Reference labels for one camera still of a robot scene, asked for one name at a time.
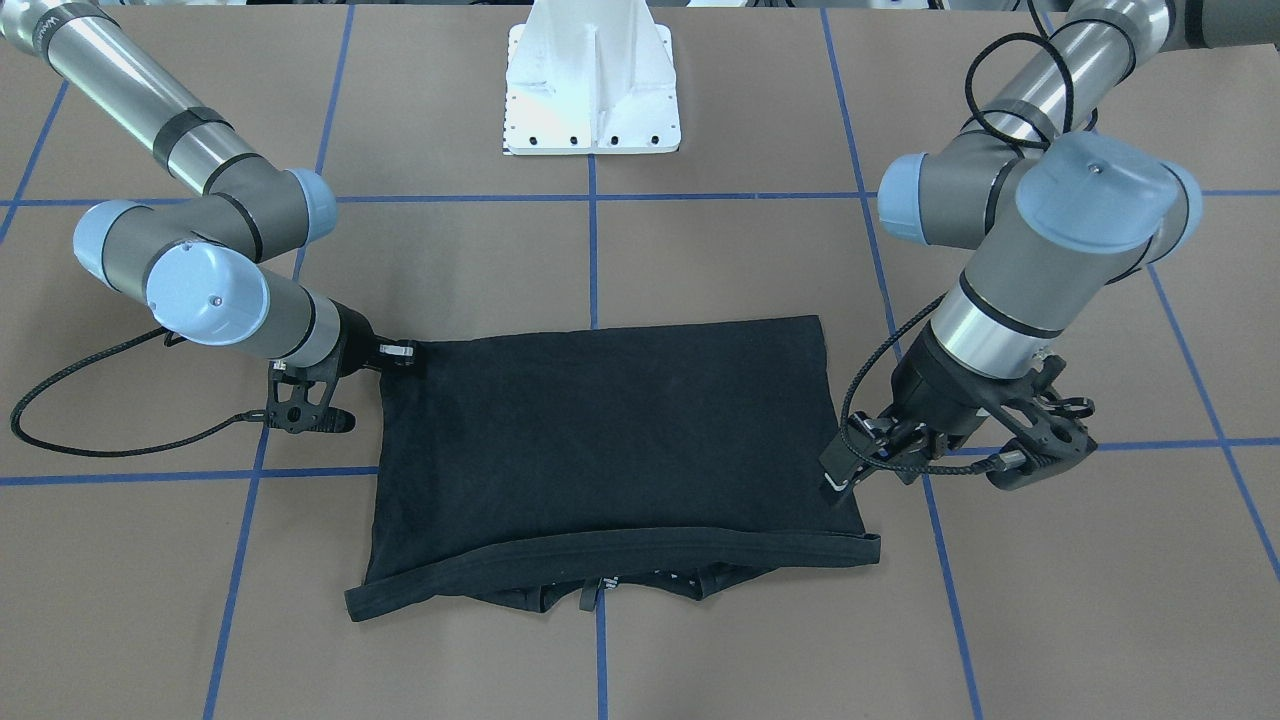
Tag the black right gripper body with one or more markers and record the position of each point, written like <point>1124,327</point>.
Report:
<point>354,340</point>

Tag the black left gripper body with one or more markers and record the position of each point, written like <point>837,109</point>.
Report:
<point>943,387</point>

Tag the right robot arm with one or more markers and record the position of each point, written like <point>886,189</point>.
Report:
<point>197,265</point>

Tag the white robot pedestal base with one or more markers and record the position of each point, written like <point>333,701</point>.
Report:
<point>591,77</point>

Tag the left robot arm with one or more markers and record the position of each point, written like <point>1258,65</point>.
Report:
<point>1051,212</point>

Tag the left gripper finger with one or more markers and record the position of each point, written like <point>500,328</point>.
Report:
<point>860,436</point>
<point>839,484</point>

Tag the black graphic t-shirt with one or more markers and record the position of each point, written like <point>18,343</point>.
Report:
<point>516,470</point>

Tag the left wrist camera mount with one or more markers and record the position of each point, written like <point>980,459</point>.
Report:
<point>1049,435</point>

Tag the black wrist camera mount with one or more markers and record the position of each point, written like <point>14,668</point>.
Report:
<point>300,399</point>

